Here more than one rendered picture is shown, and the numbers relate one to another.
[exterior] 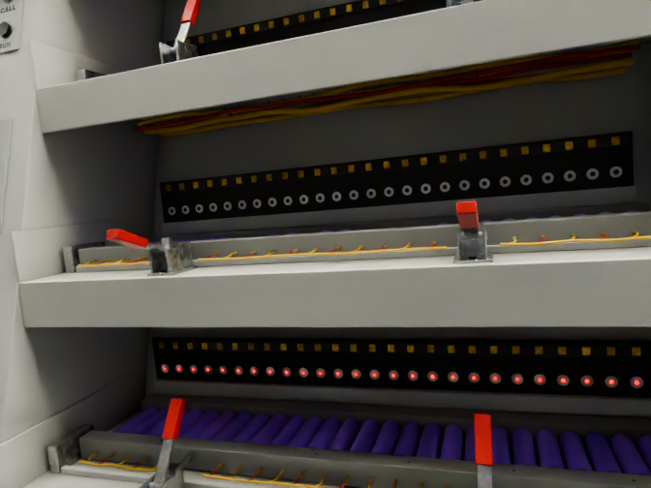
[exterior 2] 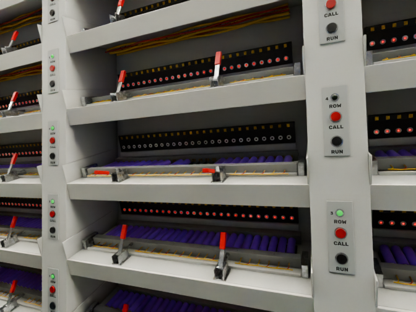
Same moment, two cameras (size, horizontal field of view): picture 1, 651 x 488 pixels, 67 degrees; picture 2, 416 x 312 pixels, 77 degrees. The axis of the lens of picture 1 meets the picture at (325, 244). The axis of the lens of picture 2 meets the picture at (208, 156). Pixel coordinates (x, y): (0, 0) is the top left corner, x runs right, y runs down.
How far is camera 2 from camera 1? 0.24 m
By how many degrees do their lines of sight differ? 7
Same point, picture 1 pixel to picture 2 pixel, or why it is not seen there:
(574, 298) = (247, 196)
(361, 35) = (181, 96)
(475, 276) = (216, 187)
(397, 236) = (197, 168)
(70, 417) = (89, 229)
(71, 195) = (83, 147)
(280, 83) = (153, 112)
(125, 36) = (99, 75)
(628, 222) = (272, 166)
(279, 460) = (161, 246)
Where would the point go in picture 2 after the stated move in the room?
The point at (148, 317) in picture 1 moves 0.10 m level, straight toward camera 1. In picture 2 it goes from (112, 197) to (108, 202)
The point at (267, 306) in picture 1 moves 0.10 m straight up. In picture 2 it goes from (151, 195) to (150, 151)
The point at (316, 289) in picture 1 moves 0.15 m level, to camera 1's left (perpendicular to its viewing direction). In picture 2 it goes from (166, 189) to (101, 190)
